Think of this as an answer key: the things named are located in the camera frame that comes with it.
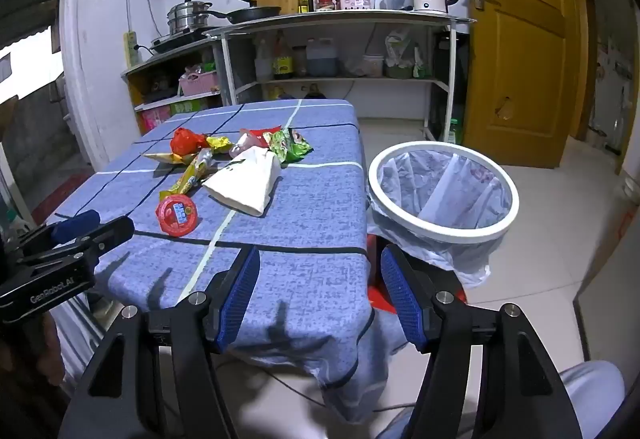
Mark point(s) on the black induction cooker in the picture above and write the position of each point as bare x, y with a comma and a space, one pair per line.
170, 43

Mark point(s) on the white paper bag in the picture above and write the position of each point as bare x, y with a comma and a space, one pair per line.
245, 181

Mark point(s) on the translucent plastic bin liner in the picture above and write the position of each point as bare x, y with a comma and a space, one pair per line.
450, 194

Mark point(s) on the dark oil jug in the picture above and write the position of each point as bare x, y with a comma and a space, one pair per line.
315, 93

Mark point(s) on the red wrapper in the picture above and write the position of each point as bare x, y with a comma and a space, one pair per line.
265, 131

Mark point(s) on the white plastic tub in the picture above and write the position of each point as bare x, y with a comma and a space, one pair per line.
373, 66

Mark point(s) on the crumpled yellow wrapper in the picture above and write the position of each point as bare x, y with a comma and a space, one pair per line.
218, 143

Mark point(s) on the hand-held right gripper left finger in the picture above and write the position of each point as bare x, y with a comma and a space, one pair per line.
240, 304

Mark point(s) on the steel steamer pot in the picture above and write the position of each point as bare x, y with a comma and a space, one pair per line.
187, 19

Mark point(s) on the yellow wooden door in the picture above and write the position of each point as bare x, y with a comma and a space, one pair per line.
520, 69

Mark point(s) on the red lid jar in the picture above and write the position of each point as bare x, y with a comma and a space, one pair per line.
326, 4

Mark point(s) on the long yellow green wrapper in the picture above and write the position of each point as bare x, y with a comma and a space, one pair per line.
192, 174

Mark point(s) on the green box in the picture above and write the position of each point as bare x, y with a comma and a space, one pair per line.
187, 106

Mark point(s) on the pink plastic basket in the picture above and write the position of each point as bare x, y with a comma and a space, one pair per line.
200, 84

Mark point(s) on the white round trash bin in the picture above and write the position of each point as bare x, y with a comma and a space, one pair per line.
450, 234

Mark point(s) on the translucent plastic jug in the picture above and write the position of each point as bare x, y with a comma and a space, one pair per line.
262, 64

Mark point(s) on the yellow packet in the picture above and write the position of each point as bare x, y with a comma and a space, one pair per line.
274, 93

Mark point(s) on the yellow label soy sauce bottle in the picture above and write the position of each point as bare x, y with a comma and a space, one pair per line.
283, 64

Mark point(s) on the white metal shelf rack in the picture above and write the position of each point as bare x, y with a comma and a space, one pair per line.
350, 15

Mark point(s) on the blue liquid jug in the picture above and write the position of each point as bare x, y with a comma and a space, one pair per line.
321, 61

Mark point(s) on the blue checked tablecloth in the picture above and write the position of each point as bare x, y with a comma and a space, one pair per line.
300, 229

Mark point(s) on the red plastic bag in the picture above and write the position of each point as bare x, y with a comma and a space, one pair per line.
184, 141

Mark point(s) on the pink box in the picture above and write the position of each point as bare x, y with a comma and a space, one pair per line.
152, 120

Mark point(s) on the yellow power strip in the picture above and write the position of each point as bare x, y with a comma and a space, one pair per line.
130, 49

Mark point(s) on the black frying pan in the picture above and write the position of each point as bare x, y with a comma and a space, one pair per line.
255, 13

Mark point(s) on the green snack packet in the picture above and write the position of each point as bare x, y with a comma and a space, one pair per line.
292, 148

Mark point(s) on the red round jelly cup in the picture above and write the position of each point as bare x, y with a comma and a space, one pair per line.
176, 215

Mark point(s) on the low wooden cabinet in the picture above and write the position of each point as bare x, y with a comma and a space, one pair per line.
132, 91

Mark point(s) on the plastic bag with green packets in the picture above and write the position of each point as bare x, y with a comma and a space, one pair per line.
400, 49

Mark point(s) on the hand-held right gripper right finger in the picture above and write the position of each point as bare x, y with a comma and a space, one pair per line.
400, 299

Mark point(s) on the green plastic bottle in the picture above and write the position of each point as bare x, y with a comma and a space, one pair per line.
453, 133

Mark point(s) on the pink chopstick holder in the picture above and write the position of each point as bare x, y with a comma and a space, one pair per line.
356, 2

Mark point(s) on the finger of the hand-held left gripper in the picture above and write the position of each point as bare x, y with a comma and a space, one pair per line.
112, 234
75, 224

